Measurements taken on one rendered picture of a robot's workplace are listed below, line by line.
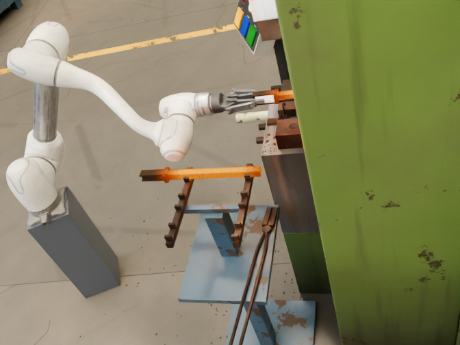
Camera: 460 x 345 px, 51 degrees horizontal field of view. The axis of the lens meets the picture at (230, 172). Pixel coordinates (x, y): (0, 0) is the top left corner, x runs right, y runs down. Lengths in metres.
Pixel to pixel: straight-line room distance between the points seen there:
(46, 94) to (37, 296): 1.27
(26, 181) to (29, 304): 0.94
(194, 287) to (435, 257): 0.78
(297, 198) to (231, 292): 0.45
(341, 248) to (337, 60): 0.70
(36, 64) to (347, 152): 1.14
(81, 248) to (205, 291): 0.99
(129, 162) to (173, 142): 1.69
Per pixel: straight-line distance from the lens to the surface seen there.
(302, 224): 1.96
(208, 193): 2.95
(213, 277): 1.68
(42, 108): 2.21
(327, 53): 1.12
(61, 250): 2.50
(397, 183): 1.39
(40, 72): 1.89
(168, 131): 1.76
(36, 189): 2.27
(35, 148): 2.36
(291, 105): 1.75
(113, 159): 3.51
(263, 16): 1.49
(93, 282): 2.70
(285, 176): 1.76
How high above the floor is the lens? 2.05
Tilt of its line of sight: 43 degrees down
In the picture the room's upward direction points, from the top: 19 degrees counter-clockwise
